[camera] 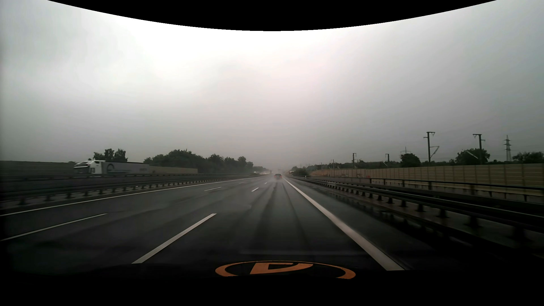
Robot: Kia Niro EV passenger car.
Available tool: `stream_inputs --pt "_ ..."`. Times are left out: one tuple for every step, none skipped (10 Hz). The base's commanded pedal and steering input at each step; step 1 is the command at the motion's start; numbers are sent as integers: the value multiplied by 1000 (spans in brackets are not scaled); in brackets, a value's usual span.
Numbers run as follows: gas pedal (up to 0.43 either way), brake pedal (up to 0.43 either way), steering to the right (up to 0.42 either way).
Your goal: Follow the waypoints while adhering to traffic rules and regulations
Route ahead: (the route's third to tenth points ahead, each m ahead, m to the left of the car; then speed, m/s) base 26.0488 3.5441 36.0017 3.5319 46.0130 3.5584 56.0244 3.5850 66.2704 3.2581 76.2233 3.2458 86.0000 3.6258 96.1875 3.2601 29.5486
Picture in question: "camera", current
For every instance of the green bush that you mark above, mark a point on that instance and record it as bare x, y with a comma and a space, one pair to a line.
301, 172

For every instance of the dark wet asphalt road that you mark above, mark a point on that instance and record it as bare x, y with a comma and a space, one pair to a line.
255, 221

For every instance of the catenary pole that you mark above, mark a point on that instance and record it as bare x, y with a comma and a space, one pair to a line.
387, 160
353, 160

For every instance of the distant row of trees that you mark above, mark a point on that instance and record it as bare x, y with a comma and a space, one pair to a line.
365, 165

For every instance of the road markings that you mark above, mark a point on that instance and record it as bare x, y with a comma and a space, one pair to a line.
350, 231

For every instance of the round dark tree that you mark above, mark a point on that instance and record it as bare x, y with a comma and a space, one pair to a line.
410, 160

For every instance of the grey metal railing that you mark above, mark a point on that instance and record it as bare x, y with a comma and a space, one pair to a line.
429, 183

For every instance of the clump of trees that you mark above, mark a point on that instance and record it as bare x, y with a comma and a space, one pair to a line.
111, 155

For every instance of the white lorry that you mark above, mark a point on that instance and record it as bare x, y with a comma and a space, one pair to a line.
91, 166

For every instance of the broad dark tree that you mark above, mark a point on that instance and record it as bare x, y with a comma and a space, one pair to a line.
471, 157

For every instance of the tan noise barrier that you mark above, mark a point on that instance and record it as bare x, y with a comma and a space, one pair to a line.
488, 174

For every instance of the lattice pylon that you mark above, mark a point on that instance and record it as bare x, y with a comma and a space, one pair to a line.
508, 149

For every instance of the dark grey noise barrier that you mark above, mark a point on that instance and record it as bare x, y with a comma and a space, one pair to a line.
34, 169

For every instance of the low dark trees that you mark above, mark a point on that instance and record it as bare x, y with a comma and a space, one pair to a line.
529, 157

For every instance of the grey steel guard rail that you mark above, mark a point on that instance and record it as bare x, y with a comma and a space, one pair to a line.
467, 210
85, 189

